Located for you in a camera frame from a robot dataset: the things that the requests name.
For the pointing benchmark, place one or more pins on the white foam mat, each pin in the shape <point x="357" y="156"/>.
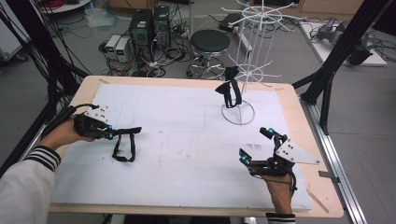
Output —
<point x="193" y="155"/>

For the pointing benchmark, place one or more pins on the person's right hand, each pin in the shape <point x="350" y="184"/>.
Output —
<point x="278" y="193"/>

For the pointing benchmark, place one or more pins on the black metal frame strut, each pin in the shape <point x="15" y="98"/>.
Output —
<point x="339" y="53"/>

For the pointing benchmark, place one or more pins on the grey metal bracket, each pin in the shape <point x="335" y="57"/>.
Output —
<point x="328" y="176"/>

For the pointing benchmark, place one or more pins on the aluminium rail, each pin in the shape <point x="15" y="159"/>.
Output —
<point x="336" y="155"/>
<point x="34" y="140"/>

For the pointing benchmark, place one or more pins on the white round table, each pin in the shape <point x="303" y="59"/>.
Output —
<point x="65" y="6"/>

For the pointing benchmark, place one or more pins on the white low platform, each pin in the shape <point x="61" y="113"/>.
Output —
<point x="323" y="51"/>

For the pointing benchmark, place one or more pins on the large black computer tower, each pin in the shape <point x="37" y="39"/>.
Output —
<point x="140" y="32"/>

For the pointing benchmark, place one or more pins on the grey robot device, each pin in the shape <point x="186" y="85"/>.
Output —
<point x="358" y="51"/>

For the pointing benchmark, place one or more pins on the clear plastic bag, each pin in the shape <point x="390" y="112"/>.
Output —
<point x="101" y="17"/>

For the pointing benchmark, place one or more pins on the black bow tie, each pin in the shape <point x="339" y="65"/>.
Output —
<point x="231" y="88"/>
<point x="127" y="130"/>

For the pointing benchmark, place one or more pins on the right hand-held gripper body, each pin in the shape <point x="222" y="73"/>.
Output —
<point x="292" y="154"/>

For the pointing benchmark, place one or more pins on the person's left hand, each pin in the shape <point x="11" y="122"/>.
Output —
<point x="62" y="135"/>

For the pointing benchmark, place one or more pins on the white bench power supply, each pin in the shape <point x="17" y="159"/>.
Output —
<point x="112" y="45"/>
<point x="122" y="49"/>

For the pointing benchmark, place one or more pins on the black round stool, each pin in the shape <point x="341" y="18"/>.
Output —
<point x="209" y="41"/>

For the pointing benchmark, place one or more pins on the slim black computer tower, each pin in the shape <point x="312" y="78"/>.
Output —
<point x="162" y="26"/>

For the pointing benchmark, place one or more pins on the grey equipment case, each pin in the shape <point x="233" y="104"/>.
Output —
<point x="11" y="40"/>

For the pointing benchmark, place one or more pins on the thin wooden stick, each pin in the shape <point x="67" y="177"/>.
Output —
<point x="317" y="200"/>

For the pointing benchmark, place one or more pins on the black flat box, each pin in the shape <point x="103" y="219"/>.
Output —
<point x="229" y="22"/>

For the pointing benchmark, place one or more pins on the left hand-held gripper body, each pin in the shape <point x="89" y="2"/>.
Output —
<point x="93" y="123"/>

